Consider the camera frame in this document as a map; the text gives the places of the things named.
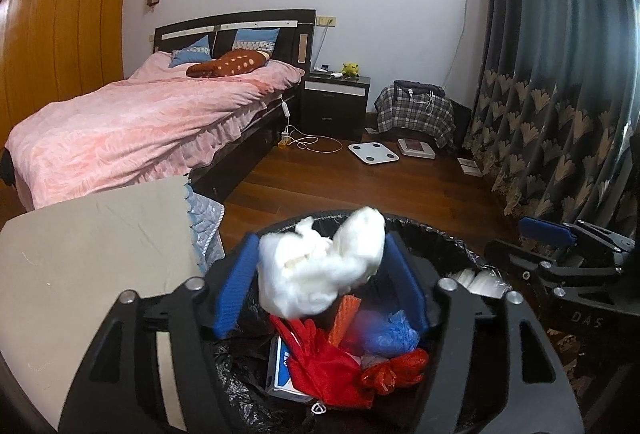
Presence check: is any orange foam net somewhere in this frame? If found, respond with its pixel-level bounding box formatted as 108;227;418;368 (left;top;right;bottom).
328;294;361;346

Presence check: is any white tissue wad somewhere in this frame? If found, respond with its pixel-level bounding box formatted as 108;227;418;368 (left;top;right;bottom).
329;206;385;290
257;216;338;320

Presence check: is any blue white carton box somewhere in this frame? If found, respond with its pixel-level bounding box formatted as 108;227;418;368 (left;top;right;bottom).
266;336;312;404

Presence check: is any red glove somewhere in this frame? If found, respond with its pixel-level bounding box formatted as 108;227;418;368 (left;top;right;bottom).
359;347;430;395
269;315;374;409

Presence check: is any pink face mask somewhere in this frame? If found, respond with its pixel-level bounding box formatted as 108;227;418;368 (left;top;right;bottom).
310;400;328;416

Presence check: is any black lined trash bin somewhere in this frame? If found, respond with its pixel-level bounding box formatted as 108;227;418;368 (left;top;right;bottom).
202;208;511;434

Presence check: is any patterned dark curtain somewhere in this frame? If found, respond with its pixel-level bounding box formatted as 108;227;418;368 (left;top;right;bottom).
465;0;639;237

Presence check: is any white bathroom scale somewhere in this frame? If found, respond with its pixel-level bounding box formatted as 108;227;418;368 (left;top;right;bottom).
348;142;399;165

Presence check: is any beige table cloth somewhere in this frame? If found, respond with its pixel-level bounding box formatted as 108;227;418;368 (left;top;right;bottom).
1;176;224;432

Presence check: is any bed with pink duvet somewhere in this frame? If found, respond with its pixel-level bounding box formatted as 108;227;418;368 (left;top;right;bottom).
4;52;304;211

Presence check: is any plaid cloth covered chair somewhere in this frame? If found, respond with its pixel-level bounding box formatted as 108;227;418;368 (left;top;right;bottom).
374;80;471;149

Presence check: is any black white nightstand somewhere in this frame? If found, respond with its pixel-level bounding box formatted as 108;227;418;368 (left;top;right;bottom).
300;73;371;142

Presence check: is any yellow plush toy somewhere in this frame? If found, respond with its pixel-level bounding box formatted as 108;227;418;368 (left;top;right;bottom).
341;62;359;79

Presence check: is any brown dotted cushion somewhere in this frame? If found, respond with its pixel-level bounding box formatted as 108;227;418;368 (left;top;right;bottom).
186;48;270;78

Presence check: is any left blue pillow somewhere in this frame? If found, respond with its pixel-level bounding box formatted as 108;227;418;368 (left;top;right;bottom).
169;35;210;68

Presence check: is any blue pillow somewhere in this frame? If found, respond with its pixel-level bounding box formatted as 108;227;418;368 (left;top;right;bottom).
232;28;280;56
169;35;210;68

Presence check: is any right blue pillow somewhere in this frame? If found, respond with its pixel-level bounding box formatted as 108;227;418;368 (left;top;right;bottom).
232;28;280;56

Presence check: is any dark wooden headboard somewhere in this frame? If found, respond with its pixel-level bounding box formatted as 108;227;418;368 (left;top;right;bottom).
153;9;317;73

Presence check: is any wooden wardrobe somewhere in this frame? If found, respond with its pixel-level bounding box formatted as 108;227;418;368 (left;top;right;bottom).
1;0;124;139

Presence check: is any white charger cable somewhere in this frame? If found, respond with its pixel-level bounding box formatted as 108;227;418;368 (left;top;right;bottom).
278;97;345;155

